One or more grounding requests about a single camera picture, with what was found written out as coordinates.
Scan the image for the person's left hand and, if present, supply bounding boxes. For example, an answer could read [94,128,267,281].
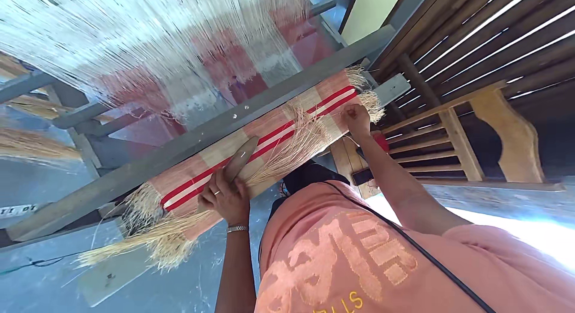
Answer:
[198,167,251,228]

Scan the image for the person's right hand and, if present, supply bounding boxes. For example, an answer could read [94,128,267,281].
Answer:
[342,104,372,141]

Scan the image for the pointed wooden stick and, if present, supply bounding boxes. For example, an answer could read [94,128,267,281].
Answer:
[223,136,260,184]

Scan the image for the bundle of straw fibers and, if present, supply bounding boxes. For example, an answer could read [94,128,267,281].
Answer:
[77,104,333,266]

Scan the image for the person's left forearm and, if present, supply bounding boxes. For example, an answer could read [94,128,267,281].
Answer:
[215,221,257,313]

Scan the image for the person's right forearm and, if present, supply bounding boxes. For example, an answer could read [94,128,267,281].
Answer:
[359,134,474,236]

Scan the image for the woven cloth with red stripes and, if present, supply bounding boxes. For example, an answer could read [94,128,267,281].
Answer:
[120,65,386,271]

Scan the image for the red object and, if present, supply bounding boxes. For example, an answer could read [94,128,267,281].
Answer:
[373,131,390,154]

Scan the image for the small wooden stool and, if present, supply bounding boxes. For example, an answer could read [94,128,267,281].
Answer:
[330,135,381,200]

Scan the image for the long grey wooden loom beam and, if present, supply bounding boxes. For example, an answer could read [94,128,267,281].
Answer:
[6,25,397,242]

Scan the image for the black smartphone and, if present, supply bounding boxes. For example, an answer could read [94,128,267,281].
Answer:
[352,168,374,186]

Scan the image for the person's legs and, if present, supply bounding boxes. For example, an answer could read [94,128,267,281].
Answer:
[268,159,351,224]

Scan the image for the pink and white checkered fabric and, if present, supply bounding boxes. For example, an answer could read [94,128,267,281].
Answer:
[96,7,337,158]

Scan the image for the person's body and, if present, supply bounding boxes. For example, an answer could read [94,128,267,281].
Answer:
[254,182,575,313]

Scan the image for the white warp threads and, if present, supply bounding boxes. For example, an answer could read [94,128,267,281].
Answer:
[0,0,311,125]

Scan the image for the wooden bench with slatted back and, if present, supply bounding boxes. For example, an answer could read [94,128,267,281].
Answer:
[371,81,565,192]

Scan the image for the pile of tan straw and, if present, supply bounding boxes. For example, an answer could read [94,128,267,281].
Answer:
[0,52,115,170]

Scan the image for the white sign with black print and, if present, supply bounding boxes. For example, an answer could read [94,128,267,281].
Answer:
[0,203,38,219]

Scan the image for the grey wooden loom frame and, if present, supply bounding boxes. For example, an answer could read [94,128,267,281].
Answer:
[0,0,411,237]

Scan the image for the black cable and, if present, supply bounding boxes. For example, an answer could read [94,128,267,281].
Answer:
[323,180,497,313]

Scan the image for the thin green cord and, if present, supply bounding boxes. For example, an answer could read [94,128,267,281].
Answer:
[0,249,92,276]

